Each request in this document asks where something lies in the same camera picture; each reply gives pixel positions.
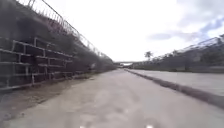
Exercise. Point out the metal fence on embankment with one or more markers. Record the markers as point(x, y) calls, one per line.
point(63, 23)

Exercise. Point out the grey concrete path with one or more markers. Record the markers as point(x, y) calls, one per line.
point(116, 100)

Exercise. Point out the railing on sloped embankment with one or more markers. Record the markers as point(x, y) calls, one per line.
point(200, 44)

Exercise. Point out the grey water channel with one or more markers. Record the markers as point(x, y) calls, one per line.
point(196, 81)

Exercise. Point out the dark block retaining wall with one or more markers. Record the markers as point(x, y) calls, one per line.
point(36, 56)

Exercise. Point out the palm tree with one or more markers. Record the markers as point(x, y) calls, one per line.
point(148, 54)

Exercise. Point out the dirt strip beside path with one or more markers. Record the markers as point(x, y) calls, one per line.
point(30, 95)

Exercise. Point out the sloped concrete embankment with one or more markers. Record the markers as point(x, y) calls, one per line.
point(196, 60)

